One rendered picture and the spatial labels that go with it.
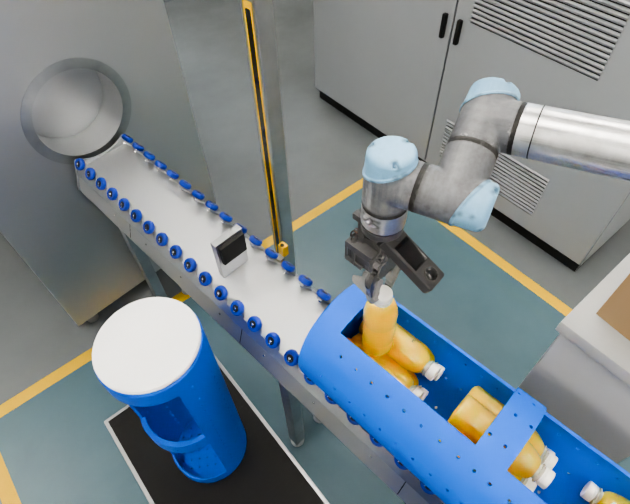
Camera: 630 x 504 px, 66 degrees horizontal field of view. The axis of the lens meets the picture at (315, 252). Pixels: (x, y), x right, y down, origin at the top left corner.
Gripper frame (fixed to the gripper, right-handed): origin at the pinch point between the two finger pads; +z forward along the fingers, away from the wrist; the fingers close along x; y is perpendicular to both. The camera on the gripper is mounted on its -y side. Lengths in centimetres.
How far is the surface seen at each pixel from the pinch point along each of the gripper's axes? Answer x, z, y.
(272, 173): -30, 31, 69
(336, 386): 13.6, 21.1, -0.5
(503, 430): 1.3, 11.9, -31.3
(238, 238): -2, 28, 52
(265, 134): -30, 15, 70
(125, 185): 4, 42, 113
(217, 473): 41, 119, 36
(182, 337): 28, 31, 40
